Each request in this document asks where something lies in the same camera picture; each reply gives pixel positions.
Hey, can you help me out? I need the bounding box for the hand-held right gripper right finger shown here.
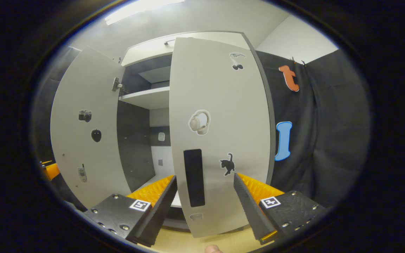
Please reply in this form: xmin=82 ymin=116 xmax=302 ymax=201
xmin=233 ymin=173 xmax=328 ymax=245

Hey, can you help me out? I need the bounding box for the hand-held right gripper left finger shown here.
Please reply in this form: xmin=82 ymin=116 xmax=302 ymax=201
xmin=85 ymin=175 xmax=178 ymax=247

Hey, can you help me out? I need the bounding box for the cabinet door with camera sticker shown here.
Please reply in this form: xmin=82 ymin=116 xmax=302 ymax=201
xmin=50 ymin=46 xmax=133 ymax=209

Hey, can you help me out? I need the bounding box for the cabinet door with calendar sticker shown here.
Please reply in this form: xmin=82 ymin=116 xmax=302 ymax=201
xmin=169 ymin=37 xmax=271 ymax=239

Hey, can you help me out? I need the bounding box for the black rectangular door pull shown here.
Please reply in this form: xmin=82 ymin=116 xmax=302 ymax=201
xmin=184 ymin=149 xmax=206 ymax=208

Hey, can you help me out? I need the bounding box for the white and grey cabinet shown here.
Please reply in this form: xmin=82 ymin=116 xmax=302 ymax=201
xmin=117 ymin=31 xmax=277 ymax=232

